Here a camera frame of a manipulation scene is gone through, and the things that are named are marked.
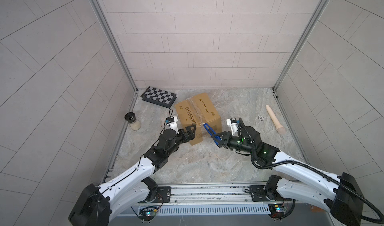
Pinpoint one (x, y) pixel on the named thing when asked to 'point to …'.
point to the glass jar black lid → (130, 117)
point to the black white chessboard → (159, 97)
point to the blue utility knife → (210, 130)
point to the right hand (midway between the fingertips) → (211, 140)
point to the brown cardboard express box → (198, 111)
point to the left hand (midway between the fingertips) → (195, 128)
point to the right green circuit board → (276, 211)
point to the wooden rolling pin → (280, 129)
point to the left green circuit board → (147, 213)
